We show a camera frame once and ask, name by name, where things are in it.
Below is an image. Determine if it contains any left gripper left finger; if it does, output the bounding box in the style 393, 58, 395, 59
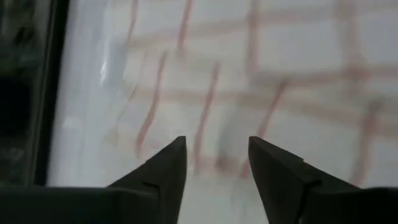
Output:
0, 136, 187, 224

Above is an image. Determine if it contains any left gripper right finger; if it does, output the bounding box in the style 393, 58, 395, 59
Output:
248, 136, 398, 224

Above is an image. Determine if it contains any white red-checked towel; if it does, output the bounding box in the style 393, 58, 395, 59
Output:
102, 0, 398, 187

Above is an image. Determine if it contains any black aluminium table frame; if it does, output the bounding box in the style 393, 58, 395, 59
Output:
32, 0, 71, 187

